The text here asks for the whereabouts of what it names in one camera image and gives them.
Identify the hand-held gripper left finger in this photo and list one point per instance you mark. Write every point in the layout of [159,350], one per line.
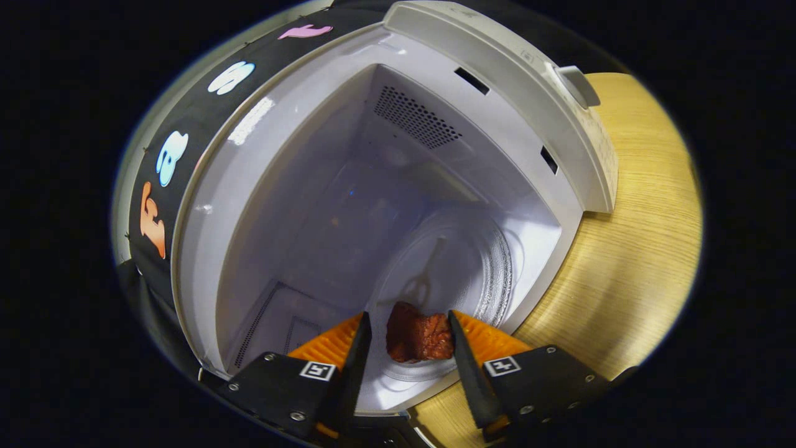
[351,373]

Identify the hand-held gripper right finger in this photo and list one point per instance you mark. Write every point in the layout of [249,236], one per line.
[472,379]

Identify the red meat piece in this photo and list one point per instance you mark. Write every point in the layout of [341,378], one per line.
[416,336]

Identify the white microwave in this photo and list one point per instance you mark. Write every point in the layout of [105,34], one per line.
[373,155]

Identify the glass turntable plate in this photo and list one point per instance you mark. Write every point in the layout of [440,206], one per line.
[460,267]

